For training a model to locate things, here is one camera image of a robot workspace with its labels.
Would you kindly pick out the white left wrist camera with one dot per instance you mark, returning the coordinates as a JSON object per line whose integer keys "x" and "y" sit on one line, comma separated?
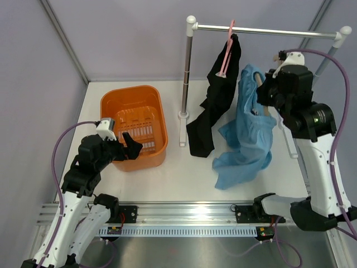
{"x": 104, "y": 129}

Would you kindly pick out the aluminium frame post left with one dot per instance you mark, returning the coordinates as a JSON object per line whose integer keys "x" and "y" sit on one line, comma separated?
{"x": 56, "y": 24}

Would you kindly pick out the aluminium frame post right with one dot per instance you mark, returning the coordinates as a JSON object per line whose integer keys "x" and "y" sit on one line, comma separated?
{"x": 314, "y": 26}

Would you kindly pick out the aluminium frame post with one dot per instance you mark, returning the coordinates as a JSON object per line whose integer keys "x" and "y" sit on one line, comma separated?
{"x": 56, "y": 24}
{"x": 314, "y": 26}

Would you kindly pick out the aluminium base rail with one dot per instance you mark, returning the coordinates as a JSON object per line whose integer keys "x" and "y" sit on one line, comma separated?
{"x": 186, "y": 214}

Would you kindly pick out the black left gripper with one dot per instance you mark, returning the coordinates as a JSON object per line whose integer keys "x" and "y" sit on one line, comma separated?
{"x": 130, "y": 152}

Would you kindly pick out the metal clothes rack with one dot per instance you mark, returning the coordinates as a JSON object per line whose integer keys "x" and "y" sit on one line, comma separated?
{"x": 192, "y": 25}

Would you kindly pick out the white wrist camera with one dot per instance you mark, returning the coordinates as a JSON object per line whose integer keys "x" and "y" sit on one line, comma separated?
{"x": 288, "y": 58}
{"x": 104, "y": 129}

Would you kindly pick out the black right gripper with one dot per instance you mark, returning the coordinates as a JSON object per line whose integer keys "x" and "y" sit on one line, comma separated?
{"x": 269, "y": 80}

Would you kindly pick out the beige wooden hanger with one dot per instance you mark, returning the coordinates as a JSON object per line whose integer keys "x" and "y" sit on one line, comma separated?
{"x": 259, "y": 81}

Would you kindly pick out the pink plastic hanger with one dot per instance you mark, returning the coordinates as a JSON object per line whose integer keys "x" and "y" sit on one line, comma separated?
{"x": 226, "y": 59}

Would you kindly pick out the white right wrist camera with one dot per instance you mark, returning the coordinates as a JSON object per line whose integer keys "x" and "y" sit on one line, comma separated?
{"x": 288, "y": 58}

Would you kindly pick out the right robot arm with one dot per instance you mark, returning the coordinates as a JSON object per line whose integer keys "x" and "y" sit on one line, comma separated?
{"x": 312, "y": 125}

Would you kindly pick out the black shorts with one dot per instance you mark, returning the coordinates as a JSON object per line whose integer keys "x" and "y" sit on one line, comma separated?
{"x": 219, "y": 97}

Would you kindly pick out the light blue shorts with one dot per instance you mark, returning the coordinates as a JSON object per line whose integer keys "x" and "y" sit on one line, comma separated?
{"x": 249, "y": 136}

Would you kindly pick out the white slotted cable duct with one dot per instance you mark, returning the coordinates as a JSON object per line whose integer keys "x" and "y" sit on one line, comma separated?
{"x": 178, "y": 231}

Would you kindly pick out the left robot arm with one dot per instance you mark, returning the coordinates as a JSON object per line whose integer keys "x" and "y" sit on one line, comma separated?
{"x": 69, "y": 237}

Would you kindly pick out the orange plastic laundry basket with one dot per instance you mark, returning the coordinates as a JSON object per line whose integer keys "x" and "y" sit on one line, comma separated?
{"x": 138, "y": 111}

